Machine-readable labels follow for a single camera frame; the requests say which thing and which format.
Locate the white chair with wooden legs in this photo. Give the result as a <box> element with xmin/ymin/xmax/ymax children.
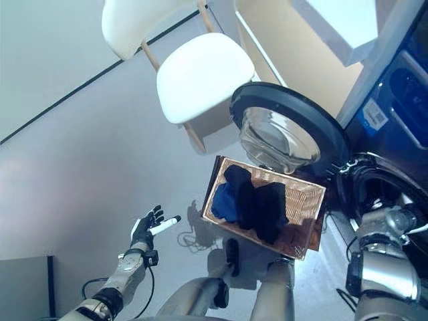
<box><xmin>101</xmin><ymin>0</ymin><xmax>257</xmax><ymax>153</ymax></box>

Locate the black garment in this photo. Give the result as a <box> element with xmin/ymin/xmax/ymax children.
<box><xmin>223</xmin><ymin>165</ymin><xmax>258</xmax><ymax>230</ymax></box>
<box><xmin>252</xmin><ymin>182</ymin><xmax>290</xmax><ymax>245</ymax></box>

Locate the grey box with dark edge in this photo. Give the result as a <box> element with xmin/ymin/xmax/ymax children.
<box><xmin>0</xmin><ymin>255</ymin><xmax>55</xmax><ymax>321</ymax></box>

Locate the blue energy label sticker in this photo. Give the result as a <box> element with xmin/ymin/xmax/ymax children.
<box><xmin>360</xmin><ymin>98</ymin><xmax>391</xmax><ymax>130</ymax></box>

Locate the dark washing machine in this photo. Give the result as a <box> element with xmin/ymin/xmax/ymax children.
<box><xmin>334</xmin><ymin>9</ymin><xmax>428</xmax><ymax>321</ymax></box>

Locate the white cabinet side panel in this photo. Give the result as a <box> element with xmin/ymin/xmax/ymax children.
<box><xmin>336</xmin><ymin>0</ymin><xmax>428</xmax><ymax>124</ymax></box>

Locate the blue garment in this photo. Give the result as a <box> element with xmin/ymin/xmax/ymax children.
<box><xmin>211</xmin><ymin>182</ymin><xmax>240</xmax><ymax>223</ymax></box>

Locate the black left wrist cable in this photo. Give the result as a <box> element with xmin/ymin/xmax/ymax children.
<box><xmin>82</xmin><ymin>263</ymin><xmax>156</xmax><ymax>318</ymax></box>

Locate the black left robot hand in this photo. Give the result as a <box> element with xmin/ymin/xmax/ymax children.
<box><xmin>130</xmin><ymin>204</ymin><xmax>182</xmax><ymax>251</ymax></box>

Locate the white counter cabinet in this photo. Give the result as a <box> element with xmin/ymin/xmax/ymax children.
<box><xmin>233</xmin><ymin>0</ymin><xmax>381</xmax><ymax>118</ymax></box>

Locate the white floor cable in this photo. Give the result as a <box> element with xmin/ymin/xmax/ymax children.
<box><xmin>177</xmin><ymin>227</ymin><xmax>221</xmax><ymax>252</ymax></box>

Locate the silver right robot leg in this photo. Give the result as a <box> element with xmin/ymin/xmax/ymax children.
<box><xmin>250</xmin><ymin>257</ymin><xmax>295</xmax><ymax>321</ymax></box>

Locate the round washing machine door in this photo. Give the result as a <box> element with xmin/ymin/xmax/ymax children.
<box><xmin>229</xmin><ymin>82</ymin><xmax>350</xmax><ymax>175</ymax></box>

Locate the wicker laundry basket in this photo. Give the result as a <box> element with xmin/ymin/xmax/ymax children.
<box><xmin>201</xmin><ymin>155</ymin><xmax>327</xmax><ymax>261</ymax></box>

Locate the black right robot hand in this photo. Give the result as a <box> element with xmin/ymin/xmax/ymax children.
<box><xmin>403</xmin><ymin>197</ymin><xmax>428</xmax><ymax>245</ymax></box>

